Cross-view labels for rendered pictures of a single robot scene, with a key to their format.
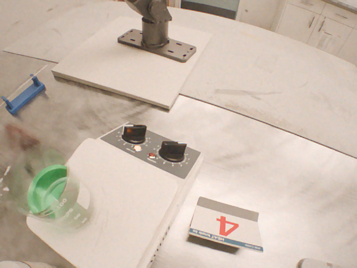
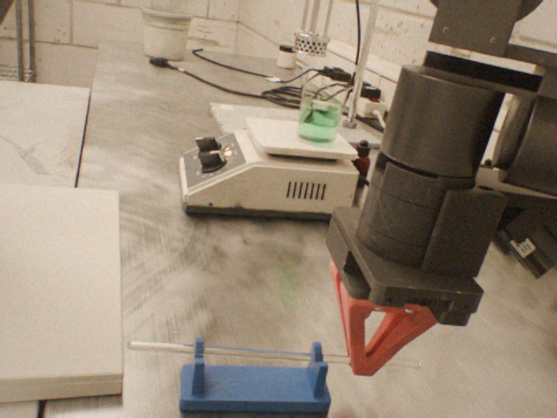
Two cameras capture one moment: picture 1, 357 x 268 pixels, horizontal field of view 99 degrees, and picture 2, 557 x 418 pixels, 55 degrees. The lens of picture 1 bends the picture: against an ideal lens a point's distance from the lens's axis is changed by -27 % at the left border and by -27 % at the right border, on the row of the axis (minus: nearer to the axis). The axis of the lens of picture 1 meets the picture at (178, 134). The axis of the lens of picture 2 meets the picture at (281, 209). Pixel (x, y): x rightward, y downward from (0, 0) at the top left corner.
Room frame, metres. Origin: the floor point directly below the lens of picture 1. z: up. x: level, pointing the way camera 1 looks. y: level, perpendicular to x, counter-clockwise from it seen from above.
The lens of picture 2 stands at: (0.43, 0.57, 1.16)
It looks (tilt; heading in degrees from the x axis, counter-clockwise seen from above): 23 degrees down; 233
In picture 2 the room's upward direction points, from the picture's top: 10 degrees clockwise
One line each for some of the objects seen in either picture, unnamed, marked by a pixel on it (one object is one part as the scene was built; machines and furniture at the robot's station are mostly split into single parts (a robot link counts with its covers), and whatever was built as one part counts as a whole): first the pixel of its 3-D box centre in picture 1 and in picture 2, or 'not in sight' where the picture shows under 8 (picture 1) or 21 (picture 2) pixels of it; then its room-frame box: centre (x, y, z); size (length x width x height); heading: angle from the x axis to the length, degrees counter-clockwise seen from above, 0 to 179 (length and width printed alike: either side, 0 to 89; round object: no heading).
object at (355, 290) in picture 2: not in sight; (374, 306); (0.19, 0.37, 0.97); 0.07 x 0.07 x 0.09; 65
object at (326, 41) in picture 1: (325, 43); not in sight; (2.03, -1.63, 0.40); 0.24 x 0.01 x 0.30; 73
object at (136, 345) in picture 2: (14, 91); (282, 355); (0.25, 0.36, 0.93); 0.20 x 0.01 x 0.01; 155
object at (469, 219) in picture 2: not in sight; (491, 227); (0.14, 0.41, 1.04); 0.11 x 0.07 x 0.06; 155
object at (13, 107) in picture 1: (22, 92); (258, 372); (0.26, 0.35, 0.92); 0.10 x 0.03 x 0.04; 155
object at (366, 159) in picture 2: not in sight; (360, 162); (-0.09, 0.05, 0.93); 0.03 x 0.03 x 0.07
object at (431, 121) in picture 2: not in sight; (450, 122); (0.19, 0.39, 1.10); 0.07 x 0.06 x 0.07; 129
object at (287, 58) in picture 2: not in sight; (287, 56); (-0.57, -0.86, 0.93); 0.06 x 0.06 x 0.06
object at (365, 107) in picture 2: not in sight; (342, 89); (-0.49, -0.47, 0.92); 0.40 x 0.06 x 0.04; 73
